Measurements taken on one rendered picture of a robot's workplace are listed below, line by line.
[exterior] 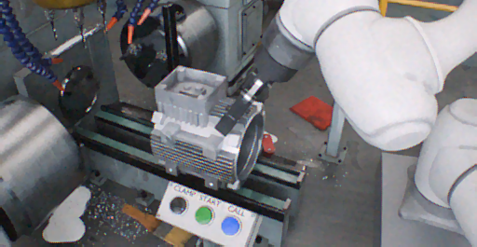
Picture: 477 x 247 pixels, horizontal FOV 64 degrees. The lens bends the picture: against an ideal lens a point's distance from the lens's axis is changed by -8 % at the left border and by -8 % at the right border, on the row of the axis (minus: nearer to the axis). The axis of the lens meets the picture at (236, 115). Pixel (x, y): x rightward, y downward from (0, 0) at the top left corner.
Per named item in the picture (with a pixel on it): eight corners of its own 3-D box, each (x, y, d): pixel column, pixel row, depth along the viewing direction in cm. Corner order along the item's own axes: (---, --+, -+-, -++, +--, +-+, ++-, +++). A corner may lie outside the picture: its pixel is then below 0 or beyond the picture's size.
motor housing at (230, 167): (155, 177, 95) (143, 113, 83) (194, 130, 109) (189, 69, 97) (232, 206, 88) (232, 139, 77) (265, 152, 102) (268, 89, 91)
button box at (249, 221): (166, 220, 75) (153, 217, 70) (180, 185, 76) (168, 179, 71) (250, 254, 69) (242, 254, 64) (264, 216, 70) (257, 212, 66)
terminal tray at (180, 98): (156, 116, 89) (153, 89, 84) (182, 91, 96) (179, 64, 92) (205, 130, 85) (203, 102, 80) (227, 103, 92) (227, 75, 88)
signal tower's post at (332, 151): (315, 158, 118) (335, 24, 92) (322, 142, 123) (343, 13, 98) (341, 166, 115) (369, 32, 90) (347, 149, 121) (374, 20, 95)
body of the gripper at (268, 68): (276, 26, 68) (250, 61, 75) (255, 47, 62) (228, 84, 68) (310, 54, 68) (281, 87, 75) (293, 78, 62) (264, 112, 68)
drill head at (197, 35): (108, 96, 123) (92, 20, 108) (179, 40, 152) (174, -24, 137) (176, 117, 114) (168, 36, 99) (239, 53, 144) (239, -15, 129)
